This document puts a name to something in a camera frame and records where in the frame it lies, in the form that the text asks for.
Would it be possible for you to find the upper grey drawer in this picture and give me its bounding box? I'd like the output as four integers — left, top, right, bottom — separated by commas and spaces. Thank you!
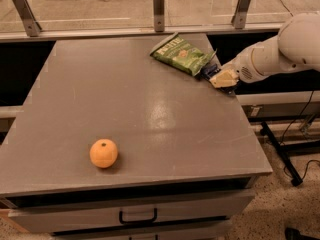
9, 189, 254, 233

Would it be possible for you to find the left metal railing bracket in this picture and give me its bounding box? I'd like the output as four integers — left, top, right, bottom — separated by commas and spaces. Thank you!
12, 0, 42, 37

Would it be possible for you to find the right metal railing bracket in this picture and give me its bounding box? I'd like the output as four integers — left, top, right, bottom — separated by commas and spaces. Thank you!
231, 0, 251, 29

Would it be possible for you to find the lower grey drawer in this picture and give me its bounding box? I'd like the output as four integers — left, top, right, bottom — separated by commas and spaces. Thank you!
52, 220, 232, 240

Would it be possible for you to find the horizontal metal rail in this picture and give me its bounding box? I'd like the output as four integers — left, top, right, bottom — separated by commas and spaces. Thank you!
0, 22, 282, 43

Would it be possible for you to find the grey drawer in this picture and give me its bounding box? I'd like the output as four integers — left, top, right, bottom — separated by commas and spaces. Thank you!
52, 220, 232, 240
9, 189, 254, 233

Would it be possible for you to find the black drawer handle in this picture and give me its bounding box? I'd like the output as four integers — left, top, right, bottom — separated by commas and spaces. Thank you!
118, 208, 158, 225

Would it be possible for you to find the middle metal railing bracket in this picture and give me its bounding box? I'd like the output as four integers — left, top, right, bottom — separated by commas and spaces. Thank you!
153, 0, 165, 32

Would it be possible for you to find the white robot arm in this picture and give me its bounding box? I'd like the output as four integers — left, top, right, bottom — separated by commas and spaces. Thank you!
209, 13, 320, 89

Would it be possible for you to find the orange fruit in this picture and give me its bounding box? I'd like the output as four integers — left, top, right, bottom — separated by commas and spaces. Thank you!
89, 139, 118, 168

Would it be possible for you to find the blue rxbar blueberry wrapper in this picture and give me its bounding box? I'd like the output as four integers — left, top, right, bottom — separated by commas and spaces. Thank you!
200, 64, 220, 81

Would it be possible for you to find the black floor cable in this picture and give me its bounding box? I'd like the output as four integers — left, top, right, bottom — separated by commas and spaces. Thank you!
279, 90, 320, 182

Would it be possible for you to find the black stand leg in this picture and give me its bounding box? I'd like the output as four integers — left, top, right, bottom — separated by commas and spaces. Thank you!
260, 122, 303, 187

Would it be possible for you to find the metal railing bracket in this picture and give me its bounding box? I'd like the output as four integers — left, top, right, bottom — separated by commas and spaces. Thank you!
153, 0, 165, 32
12, 0, 42, 37
231, 0, 251, 29

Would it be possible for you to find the green jalapeno chip bag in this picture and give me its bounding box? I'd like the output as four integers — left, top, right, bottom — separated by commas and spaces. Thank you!
150, 33, 215, 77

